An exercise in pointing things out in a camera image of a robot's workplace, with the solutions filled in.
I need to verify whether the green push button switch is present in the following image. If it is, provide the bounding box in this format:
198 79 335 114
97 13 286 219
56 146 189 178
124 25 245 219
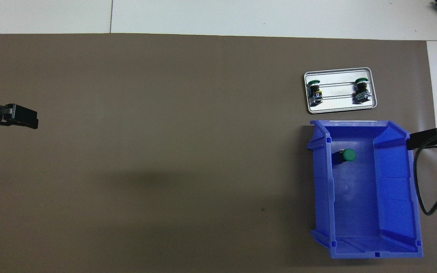
332 148 357 165

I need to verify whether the silver metal tray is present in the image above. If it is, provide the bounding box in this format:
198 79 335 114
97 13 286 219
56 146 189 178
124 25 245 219
304 67 377 114

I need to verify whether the blue plastic storage bin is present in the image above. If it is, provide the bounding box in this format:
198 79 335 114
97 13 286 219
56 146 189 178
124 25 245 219
307 120 423 259

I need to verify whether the green button blue block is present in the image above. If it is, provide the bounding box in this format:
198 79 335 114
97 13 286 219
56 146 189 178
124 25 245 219
352 77 370 104

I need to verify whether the brown table mat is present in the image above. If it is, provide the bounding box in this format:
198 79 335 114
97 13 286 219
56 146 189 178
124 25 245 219
0 33 437 273

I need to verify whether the green button yellow marked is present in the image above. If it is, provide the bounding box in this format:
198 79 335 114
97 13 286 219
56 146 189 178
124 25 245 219
307 79 324 105

